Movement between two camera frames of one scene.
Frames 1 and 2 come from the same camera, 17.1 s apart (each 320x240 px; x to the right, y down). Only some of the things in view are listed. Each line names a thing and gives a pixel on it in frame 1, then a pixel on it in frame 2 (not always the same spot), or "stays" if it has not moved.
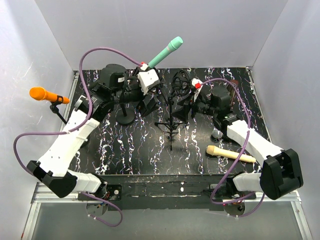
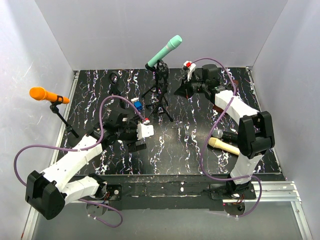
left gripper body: [145, 107] → [132, 146]
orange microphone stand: [53, 108] stays
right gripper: [182, 114] → [184, 90]
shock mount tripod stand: [181, 84] → [161, 70]
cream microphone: [217, 151] → [217, 144]
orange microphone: [39, 93] stays
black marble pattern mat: [121, 139] stays
